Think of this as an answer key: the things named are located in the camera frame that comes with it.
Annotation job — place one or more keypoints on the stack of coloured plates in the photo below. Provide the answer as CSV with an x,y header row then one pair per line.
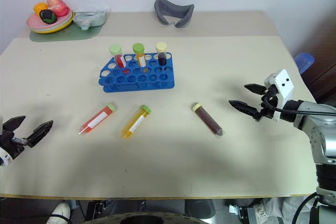
x,y
47,31

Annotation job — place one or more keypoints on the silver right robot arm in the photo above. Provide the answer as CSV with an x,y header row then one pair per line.
x,y
320,134

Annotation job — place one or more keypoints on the green table mat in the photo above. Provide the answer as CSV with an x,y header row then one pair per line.
x,y
78,33

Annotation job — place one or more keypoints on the clear bag with pale-blue item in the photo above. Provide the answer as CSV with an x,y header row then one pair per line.
x,y
90,18

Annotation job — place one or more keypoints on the black round base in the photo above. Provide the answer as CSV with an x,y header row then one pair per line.
x,y
199,208

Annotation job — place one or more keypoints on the metal bracket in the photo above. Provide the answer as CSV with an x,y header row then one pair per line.
x,y
240,212

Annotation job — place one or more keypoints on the orange toy fruit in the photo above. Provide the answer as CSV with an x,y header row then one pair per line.
x,y
40,7

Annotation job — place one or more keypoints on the red liquid tube pale-green cap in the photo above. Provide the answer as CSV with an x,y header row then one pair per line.
x,y
97,119
118,57

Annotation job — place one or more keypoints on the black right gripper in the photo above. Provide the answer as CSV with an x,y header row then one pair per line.
x,y
265,111

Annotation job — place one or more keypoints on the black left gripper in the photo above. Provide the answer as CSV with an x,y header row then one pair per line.
x,y
11,144

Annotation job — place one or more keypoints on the pale-green plate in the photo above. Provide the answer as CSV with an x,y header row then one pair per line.
x,y
68,20

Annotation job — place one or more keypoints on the pink plate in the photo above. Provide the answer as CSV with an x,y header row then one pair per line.
x,y
35,20

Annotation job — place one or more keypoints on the orange liquid tube green cap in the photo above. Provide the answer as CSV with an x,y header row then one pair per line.
x,y
135,125
139,55

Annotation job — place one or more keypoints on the blue plastic test tube rack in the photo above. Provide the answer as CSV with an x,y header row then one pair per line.
x,y
136,78

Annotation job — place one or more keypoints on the white shoe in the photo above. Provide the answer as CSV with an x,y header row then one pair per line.
x,y
59,212

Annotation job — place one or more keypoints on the blue ribbed cup stack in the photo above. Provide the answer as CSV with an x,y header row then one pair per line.
x,y
304,61

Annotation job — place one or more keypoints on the dark liquid tube yellow cap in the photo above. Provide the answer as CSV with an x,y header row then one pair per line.
x,y
208,119
161,55

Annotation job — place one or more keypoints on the grey foam face cushion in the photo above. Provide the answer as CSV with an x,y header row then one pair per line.
x,y
164,11

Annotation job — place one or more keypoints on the pink toy peach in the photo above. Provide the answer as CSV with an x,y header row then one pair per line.
x,y
59,6

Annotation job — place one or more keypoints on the black and green toy fruit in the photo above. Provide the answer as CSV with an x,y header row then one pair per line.
x,y
47,16

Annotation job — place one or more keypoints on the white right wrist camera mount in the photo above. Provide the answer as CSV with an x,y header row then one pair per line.
x,y
283,82

